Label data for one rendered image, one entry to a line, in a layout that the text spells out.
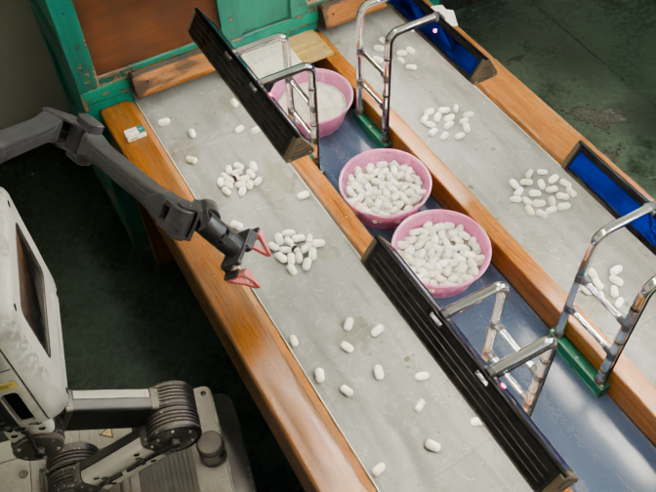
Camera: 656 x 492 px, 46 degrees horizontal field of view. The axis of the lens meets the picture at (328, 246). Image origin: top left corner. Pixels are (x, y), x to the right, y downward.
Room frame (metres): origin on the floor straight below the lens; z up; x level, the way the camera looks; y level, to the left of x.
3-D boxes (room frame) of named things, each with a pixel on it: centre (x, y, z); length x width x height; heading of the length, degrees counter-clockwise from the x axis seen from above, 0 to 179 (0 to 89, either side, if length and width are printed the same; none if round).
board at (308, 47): (2.10, 0.13, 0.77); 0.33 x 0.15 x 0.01; 117
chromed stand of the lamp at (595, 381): (0.98, -0.67, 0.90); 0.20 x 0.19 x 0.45; 27
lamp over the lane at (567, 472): (0.77, -0.25, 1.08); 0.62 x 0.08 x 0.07; 27
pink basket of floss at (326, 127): (1.91, 0.03, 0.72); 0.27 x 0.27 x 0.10
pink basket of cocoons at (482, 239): (1.27, -0.30, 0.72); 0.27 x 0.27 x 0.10
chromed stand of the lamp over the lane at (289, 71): (1.66, 0.13, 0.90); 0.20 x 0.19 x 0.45; 27
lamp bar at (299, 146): (1.63, 0.20, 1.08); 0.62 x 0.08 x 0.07; 27
